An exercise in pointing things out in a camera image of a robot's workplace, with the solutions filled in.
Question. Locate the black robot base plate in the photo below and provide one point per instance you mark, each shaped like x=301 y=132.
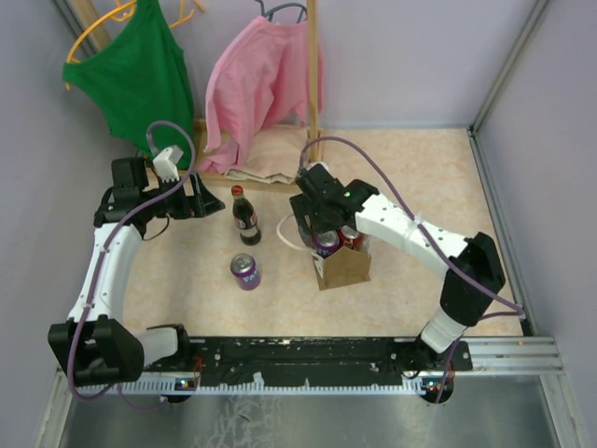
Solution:
x=366 y=366

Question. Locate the red soda can front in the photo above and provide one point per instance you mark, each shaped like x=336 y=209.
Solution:
x=352 y=238

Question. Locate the grey clothes hanger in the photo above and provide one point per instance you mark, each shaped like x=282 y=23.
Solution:
x=269 y=13

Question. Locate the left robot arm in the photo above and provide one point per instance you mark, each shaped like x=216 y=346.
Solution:
x=92 y=346

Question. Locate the beige folded cloth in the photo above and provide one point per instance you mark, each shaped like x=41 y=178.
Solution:
x=274 y=157

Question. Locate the wooden clothes rack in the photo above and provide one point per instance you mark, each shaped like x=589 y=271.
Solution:
x=92 y=36

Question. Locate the pink t-shirt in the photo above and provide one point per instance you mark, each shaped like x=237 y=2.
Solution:
x=261 y=78

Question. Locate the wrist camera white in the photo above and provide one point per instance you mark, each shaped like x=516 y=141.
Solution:
x=318 y=163
x=165 y=164

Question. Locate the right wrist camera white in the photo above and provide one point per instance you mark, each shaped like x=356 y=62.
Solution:
x=318 y=163

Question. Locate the aluminium frame rail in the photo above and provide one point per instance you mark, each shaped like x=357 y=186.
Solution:
x=514 y=356

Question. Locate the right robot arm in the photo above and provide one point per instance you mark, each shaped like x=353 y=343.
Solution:
x=469 y=267

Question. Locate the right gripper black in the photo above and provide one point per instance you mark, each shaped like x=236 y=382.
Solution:
x=302 y=206

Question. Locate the cola glass bottle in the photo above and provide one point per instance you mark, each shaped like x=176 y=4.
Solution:
x=245 y=217

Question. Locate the green tank top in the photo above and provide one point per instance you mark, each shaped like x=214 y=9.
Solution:
x=139 y=78

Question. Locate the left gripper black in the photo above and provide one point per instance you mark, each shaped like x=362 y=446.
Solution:
x=207 y=202

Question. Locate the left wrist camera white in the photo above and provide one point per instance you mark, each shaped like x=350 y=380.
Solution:
x=165 y=164

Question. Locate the purple soda can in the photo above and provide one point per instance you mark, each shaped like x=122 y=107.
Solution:
x=245 y=271
x=326 y=243

